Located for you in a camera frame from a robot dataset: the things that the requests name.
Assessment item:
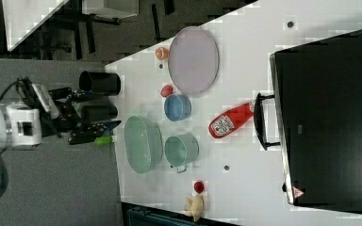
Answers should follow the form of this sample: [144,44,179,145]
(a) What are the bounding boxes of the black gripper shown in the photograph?
[41,88,121,145]

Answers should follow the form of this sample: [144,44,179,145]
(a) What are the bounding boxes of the red ketchup bottle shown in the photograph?
[208,101,255,138]

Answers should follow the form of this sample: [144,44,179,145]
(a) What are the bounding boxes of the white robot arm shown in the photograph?
[0,81,121,199]

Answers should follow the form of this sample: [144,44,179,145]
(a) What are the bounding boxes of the black oven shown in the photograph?
[270,29,362,214]

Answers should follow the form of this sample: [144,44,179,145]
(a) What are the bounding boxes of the black cylinder lower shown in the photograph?
[81,105,118,122]

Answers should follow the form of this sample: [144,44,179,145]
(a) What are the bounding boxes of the black cylinder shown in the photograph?
[79,71,121,95]
[81,105,118,122]

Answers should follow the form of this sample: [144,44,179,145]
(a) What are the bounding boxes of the black cylinder upper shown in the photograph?
[79,71,121,95]

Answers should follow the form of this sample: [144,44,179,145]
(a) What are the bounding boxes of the green cylinder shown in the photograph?
[94,136,115,146]

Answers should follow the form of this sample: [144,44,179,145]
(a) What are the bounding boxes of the green oval basin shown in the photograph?
[124,116,163,174]

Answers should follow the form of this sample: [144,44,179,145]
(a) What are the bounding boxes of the red fruit toy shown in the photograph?
[160,85,173,98]

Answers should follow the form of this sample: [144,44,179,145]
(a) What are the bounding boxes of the blue bowl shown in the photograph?
[164,94,191,121]

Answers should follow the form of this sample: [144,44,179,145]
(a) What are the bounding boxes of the orange fruit toy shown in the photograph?
[156,47,169,60]

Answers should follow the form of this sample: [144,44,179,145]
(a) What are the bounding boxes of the small green pot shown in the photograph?
[164,133,199,173]

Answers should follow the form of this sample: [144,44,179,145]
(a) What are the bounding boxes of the dark blue crate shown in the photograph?
[124,207,235,226]

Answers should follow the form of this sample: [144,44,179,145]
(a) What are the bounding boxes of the white background table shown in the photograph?
[1,0,69,52]

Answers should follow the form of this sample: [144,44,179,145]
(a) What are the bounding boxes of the large grey oval plate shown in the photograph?
[168,26,220,95]

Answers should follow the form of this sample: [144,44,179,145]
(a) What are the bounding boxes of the small red tomato toy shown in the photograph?
[194,181,205,194]

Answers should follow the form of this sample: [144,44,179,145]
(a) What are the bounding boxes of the beige garlic toy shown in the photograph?
[183,196,204,222]

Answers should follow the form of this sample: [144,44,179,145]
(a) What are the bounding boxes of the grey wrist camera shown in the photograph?
[32,83,59,120]

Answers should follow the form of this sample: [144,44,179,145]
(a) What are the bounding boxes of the black oven door handle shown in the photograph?
[254,93,280,151]

